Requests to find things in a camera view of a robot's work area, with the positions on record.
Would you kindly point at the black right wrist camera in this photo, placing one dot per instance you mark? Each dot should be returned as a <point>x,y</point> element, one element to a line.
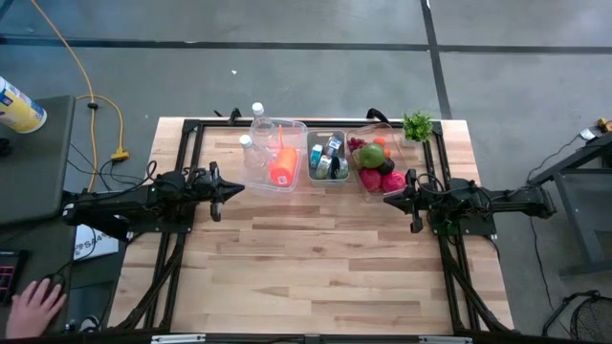
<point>417,222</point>

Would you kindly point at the orange tangerine cluster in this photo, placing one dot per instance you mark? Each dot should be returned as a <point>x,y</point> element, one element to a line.
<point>380,142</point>

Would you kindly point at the green apple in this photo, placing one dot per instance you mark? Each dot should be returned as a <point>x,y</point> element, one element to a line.
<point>372,156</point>

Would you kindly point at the red grape bunch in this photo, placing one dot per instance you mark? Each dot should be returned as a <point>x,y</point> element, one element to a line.
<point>355,143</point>

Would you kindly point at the yellow white wipes canister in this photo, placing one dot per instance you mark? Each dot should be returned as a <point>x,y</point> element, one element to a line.
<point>19,110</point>

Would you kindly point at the black keyboard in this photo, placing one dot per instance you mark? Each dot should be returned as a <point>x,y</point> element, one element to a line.
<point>8,277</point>

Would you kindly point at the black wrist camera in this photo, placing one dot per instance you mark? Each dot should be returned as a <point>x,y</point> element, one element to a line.
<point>216,211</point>
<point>417,222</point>

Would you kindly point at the dark grey desk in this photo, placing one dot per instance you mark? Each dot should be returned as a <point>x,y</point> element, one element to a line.
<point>33,167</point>
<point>28,248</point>

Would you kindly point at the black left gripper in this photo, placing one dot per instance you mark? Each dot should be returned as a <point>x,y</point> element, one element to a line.
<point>210,184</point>

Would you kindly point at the large clear plastic storage bin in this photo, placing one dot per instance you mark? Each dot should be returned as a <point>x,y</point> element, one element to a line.
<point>299,181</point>

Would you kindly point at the person's shoe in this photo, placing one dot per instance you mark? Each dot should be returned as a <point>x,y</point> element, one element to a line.
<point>90,324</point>

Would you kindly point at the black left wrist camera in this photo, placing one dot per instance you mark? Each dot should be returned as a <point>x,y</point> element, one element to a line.
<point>216,211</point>

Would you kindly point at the bright pink toy fruit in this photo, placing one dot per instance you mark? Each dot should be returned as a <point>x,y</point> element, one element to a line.
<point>284,165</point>

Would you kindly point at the red apple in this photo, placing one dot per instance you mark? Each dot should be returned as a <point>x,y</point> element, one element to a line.
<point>393,182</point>
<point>369,179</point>

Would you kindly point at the black metal side table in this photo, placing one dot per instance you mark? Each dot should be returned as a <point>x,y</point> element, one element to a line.
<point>569,165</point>

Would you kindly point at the tin can blue red label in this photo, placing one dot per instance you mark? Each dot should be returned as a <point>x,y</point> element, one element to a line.
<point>333,145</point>

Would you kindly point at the small brass object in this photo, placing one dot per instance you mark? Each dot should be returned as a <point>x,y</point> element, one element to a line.
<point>605,125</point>

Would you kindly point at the green plant in white pot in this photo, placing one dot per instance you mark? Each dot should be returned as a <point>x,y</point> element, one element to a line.
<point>417,126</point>

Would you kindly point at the black plum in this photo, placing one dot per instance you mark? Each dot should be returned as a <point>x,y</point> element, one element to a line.
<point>386,166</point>

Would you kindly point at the white power adapter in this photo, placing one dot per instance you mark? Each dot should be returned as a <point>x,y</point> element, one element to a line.
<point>587,135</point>

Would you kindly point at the clear plastic bottle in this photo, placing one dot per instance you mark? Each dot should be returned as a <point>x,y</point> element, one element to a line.
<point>252,155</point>
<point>262,126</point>

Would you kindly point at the person's hand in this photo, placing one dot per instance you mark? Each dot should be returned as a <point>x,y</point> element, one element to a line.
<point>31,310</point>

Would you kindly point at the tin can green label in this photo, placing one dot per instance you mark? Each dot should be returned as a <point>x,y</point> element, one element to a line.
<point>323,167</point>

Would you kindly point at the white printed sheet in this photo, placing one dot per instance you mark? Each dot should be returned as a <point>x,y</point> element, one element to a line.
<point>95,243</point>

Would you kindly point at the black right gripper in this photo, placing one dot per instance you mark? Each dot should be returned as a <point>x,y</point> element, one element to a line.
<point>415,193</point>

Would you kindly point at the black aluminium frame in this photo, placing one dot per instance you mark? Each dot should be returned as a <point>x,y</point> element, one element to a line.
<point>220,123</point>

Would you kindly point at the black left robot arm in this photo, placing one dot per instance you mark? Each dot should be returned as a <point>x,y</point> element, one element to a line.
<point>134,200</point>

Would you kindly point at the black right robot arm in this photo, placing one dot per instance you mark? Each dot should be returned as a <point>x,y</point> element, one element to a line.
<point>487,200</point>

